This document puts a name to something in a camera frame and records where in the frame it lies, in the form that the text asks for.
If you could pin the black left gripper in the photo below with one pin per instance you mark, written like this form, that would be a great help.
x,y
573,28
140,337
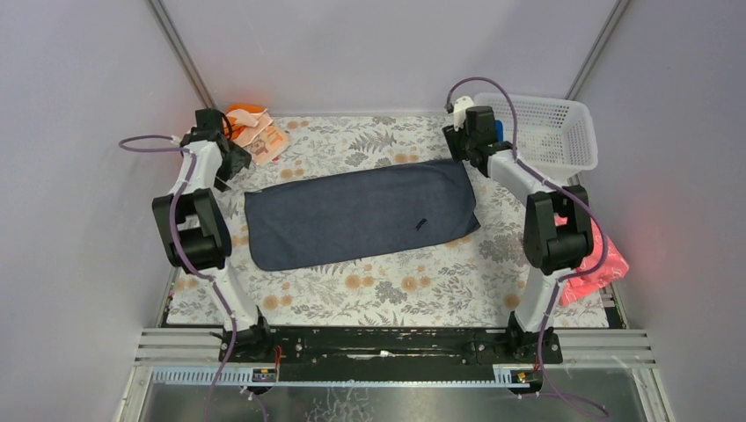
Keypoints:
x,y
231,161

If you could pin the dark grey towel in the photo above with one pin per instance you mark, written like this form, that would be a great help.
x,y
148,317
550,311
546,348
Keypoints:
x,y
359,214

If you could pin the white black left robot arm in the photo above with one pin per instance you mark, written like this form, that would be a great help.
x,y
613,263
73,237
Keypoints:
x,y
195,235

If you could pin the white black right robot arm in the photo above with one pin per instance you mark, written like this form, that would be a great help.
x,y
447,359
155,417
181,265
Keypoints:
x,y
557,232

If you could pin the floral tablecloth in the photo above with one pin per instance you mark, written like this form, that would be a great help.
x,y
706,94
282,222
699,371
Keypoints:
x,y
476,280

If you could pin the pink patterned towel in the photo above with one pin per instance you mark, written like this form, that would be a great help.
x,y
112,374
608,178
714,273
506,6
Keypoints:
x,y
613,268

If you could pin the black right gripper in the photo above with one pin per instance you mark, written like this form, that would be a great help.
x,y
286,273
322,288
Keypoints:
x,y
464,149

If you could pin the orange white towel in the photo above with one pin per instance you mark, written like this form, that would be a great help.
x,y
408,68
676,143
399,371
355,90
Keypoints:
x,y
253,129

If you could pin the blue towel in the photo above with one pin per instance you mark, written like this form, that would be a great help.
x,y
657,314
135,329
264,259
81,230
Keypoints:
x,y
499,130

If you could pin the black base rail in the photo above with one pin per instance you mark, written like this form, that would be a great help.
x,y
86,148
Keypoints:
x,y
390,354

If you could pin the white plastic basket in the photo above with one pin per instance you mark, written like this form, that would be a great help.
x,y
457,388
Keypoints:
x,y
555,136

